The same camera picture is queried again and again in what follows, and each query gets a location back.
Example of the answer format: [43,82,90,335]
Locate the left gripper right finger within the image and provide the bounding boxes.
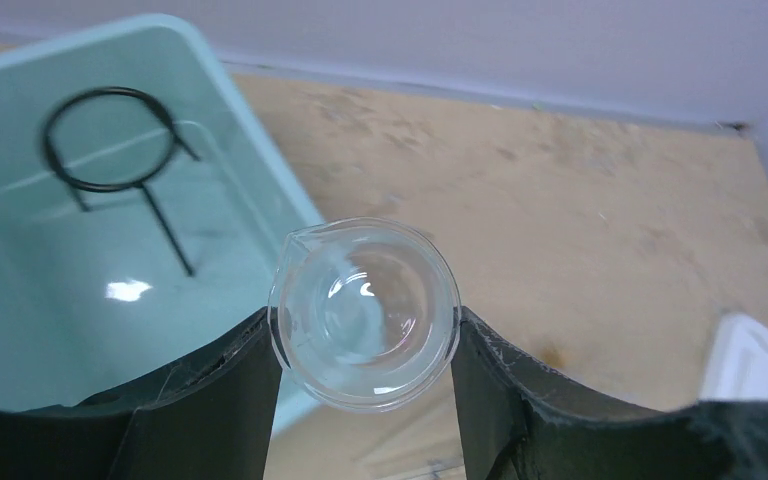
[451,309,768,479]

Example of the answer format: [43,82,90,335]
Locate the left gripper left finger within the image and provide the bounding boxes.
[0,308,281,479]

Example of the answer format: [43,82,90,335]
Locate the small clear glass beaker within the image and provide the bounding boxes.
[266,217,463,413]

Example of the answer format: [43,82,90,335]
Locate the black wire tripod ring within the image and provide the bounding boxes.
[39,86,203,278]

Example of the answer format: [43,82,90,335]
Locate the teal plastic bin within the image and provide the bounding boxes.
[0,14,322,412]

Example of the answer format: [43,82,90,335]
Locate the white plastic bin lid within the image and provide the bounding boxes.
[699,312,768,401]

